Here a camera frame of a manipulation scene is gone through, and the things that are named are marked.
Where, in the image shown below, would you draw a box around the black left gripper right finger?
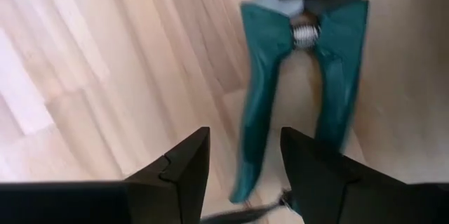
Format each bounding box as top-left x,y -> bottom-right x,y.
280,126 -> 449,224

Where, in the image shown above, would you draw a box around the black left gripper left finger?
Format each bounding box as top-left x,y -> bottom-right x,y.
0,126 -> 211,224

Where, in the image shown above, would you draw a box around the teal-handled pruning shears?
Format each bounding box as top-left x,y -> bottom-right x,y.
229,0 -> 370,214

